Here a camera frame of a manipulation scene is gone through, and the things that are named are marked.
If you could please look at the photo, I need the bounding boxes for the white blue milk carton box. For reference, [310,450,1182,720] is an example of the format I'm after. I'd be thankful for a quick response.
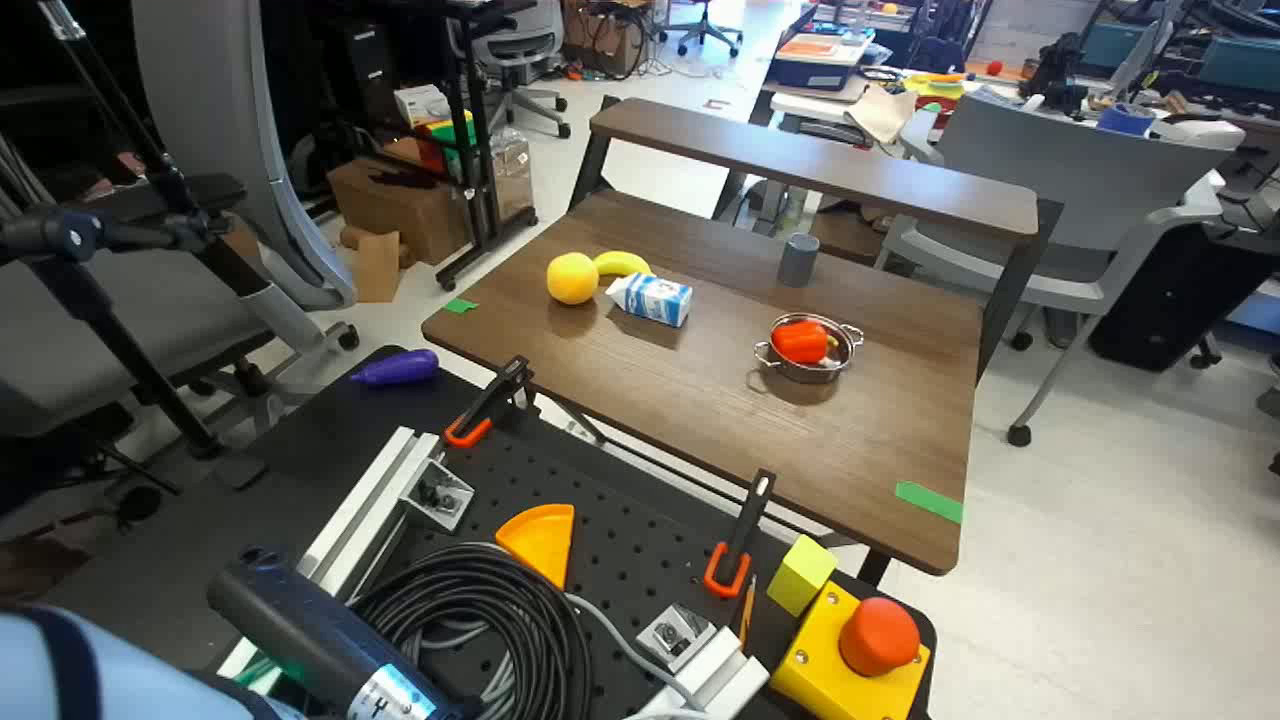
[605,269,699,333]

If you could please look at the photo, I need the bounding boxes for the small cardboard box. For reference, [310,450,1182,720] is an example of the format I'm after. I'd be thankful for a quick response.
[336,225,407,310]

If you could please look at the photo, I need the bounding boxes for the large cardboard box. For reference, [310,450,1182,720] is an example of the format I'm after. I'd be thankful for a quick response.
[324,156,472,269]

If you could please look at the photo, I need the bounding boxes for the yellow emergency stop box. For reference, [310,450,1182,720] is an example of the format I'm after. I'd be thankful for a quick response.
[770,579,935,720]

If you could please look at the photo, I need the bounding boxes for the box with orange lid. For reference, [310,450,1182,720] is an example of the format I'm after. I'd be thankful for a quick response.
[771,28,876,96]

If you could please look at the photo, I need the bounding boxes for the dark wooden table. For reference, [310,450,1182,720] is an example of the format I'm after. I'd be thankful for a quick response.
[419,187,994,579]

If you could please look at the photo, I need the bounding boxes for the yellow toy banana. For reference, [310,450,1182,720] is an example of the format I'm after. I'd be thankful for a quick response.
[594,247,656,284]

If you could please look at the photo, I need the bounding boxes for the black orange bar clamp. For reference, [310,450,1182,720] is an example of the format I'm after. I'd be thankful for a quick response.
[699,467,782,606]
[439,353,542,452]

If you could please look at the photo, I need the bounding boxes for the red toy tomato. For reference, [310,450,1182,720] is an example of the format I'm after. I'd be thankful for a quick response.
[770,315,839,369]

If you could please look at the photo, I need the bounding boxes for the black perforated base board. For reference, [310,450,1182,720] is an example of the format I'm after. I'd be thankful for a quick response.
[35,345,946,720]

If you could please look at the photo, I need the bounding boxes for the small grey cup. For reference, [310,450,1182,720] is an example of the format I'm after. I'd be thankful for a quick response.
[775,234,823,287]

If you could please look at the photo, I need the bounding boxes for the orange wedge block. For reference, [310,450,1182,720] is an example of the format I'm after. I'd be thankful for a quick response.
[493,499,581,592]

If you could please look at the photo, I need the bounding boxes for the red tomato in bowl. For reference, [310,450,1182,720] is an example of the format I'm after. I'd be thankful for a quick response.
[756,312,867,386]

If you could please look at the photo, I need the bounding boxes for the purple toy eggplant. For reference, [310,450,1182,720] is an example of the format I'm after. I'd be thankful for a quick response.
[348,348,443,392]

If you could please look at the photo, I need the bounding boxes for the raised wooden shelf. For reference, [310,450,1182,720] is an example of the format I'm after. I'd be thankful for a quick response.
[571,93,1044,243]

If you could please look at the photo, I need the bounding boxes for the yellow-green cube block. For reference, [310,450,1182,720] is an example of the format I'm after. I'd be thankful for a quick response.
[766,533,839,619]

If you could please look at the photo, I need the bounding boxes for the black metal stand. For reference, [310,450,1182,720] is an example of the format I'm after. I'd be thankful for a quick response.
[437,0,542,294]

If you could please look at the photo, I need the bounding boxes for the grey swivel chair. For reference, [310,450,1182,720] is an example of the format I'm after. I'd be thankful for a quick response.
[472,0,576,141]

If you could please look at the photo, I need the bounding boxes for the tan paper sheet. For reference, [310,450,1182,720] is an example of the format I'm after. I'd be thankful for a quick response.
[850,81,922,147]

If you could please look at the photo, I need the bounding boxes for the dark blue cylindrical device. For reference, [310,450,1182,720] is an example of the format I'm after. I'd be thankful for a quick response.
[204,550,443,720]

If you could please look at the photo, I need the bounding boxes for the grey office chair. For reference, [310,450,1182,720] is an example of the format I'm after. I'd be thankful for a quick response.
[884,93,1233,452]

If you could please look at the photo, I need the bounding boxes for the grey curved panel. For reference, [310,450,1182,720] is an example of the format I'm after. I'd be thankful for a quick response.
[130,0,355,312]

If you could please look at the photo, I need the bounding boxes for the grey padded chair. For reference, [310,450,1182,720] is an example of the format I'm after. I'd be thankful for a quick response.
[0,174,363,535]

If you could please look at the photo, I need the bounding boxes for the black case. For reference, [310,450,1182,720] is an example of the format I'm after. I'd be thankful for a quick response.
[1090,216,1277,376]

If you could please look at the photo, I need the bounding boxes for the pale blue rounded housing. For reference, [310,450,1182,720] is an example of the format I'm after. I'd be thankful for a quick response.
[0,606,311,720]

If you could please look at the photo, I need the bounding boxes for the grey metal corner bracket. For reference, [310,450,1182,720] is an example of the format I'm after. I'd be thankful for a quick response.
[405,457,480,533]

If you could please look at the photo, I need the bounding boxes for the thin grey cable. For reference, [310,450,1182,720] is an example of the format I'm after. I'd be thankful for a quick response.
[566,592,703,714]

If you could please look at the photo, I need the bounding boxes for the black coiled cable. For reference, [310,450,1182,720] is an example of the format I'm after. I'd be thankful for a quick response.
[348,535,597,720]

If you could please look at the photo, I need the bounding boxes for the aluminium extrusion rail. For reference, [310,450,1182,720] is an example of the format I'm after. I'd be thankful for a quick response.
[211,426,448,686]

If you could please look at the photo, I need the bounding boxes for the white metal bracket mount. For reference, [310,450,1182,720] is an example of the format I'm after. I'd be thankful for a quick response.
[634,606,775,720]

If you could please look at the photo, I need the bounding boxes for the black camera tripod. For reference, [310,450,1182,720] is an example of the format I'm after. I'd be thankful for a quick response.
[0,0,363,466]

